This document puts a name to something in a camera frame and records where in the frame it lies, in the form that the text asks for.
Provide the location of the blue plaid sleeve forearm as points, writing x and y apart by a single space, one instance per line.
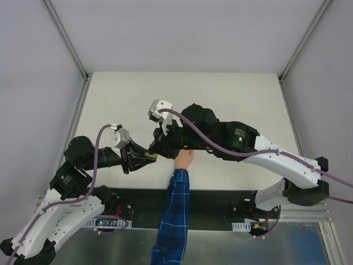
173 228

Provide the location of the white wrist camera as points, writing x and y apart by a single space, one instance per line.
158 114
119 138

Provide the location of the aluminium table edge rail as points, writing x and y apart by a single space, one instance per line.
71 132

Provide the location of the person's hand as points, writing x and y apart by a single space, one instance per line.
184 159

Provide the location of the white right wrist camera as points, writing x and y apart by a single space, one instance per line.
158 114

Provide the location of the white cable duct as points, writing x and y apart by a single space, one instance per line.
241 226
105 223

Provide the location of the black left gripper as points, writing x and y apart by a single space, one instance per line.
125 161

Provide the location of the aluminium frame post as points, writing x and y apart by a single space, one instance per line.
58 24
316 20

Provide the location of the left aluminium frame post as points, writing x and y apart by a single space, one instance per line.
58 24

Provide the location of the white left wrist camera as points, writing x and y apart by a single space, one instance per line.
119 138

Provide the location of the left white cable duct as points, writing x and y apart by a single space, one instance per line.
105 223

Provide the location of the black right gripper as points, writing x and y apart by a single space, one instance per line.
166 141

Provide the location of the yellow nail polish bottle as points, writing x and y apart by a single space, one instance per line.
154 156

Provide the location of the right aluminium frame post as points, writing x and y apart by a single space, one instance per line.
316 20

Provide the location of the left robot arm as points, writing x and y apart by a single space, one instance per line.
66 206

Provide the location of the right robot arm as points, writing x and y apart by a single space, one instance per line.
197 128

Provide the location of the right white cable duct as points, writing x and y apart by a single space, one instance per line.
241 226

